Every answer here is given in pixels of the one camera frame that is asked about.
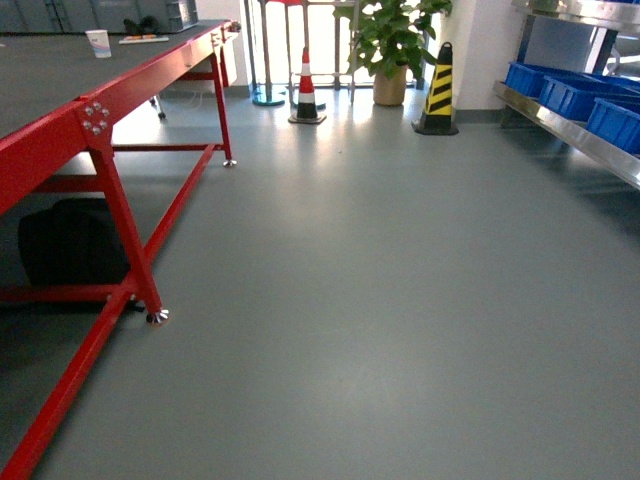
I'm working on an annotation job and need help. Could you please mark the stainless steel roller shelf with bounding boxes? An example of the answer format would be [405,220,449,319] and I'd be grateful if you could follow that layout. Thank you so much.
[493,1,639,188]

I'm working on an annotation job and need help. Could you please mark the red white traffic cone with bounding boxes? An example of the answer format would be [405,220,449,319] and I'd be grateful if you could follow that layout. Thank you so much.
[288,47,326,125]

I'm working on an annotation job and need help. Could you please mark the yellow black traffic cone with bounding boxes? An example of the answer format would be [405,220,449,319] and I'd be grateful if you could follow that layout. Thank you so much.
[412,42,459,136]

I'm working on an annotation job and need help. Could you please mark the potted green plant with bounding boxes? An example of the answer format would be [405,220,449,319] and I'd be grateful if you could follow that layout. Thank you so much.
[334,0,453,107]

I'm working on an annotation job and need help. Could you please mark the black backpack under table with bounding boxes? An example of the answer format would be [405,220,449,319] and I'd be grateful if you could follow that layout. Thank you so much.
[13,197,130,303]

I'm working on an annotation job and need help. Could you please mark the white paper cup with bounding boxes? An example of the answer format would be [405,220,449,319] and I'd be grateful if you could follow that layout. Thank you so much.
[85,29,112,59]

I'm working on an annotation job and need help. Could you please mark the red metal table frame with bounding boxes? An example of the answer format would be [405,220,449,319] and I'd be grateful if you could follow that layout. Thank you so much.
[1,19,233,479]

